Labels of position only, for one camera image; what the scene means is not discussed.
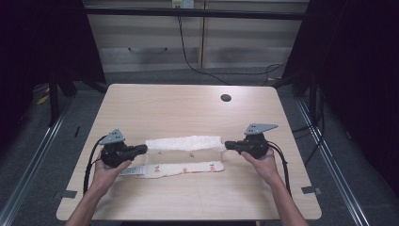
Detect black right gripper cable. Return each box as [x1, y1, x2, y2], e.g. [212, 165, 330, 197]
[266, 140, 294, 198]

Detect white towel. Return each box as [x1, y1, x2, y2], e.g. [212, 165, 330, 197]
[119, 135, 228, 180]

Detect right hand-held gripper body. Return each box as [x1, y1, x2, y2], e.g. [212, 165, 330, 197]
[240, 122, 279, 160]

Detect person's left hand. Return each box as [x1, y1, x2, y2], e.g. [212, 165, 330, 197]
[90, 151, 134, 196]

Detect long black wall cable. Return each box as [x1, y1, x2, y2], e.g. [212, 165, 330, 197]
[176, 15, 287, 87]

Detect person's right hand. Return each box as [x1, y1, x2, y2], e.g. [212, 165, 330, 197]
[240, 148, 280, 186]

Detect metal floor rail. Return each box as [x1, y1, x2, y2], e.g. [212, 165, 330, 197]
[295, 99, 373, 226]
[0, 99, 73, 226]

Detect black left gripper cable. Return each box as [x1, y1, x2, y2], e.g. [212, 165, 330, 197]
[82, 135, 108, 196]

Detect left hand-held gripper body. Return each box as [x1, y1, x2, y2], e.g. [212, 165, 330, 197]
[99, 128, 130, 169]

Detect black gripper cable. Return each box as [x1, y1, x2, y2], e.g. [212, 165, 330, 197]
[266, 140, 294, 198]
[82, 135, 108, 196]

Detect white wall power outlet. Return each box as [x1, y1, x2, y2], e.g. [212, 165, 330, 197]
[170, 0, 196, 9]

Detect yellow floor tape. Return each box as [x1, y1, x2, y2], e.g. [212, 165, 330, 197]
[35, 93, 51, 106]

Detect black metal stand post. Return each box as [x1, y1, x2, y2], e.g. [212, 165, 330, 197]
[47, 73, 61, 127]

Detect dark curtain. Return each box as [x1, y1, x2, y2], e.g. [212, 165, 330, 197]
[281, 0, 399, 197]
[0, 0, 106, 158]

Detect grey tape strip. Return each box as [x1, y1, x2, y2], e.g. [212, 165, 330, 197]
[60, 189, 78, 200]
[300, 186, 323, 196]

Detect black floor cables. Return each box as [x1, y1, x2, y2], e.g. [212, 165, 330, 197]
[291, 89, 327, 166]

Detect black horizontal frame bar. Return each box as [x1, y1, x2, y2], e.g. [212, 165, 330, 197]
[84, 7, 308, 22]

